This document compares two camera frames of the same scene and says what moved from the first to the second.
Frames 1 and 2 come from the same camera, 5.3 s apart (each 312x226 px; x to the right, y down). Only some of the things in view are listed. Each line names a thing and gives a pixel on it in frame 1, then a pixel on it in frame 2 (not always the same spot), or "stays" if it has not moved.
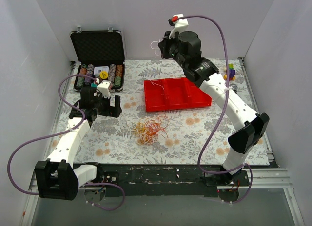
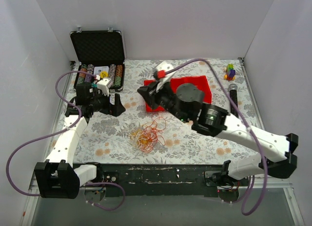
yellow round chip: (104, 74) stays
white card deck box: (97, 69) stays
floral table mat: (200, 136) stays
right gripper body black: (164, 48) → (153, 97)
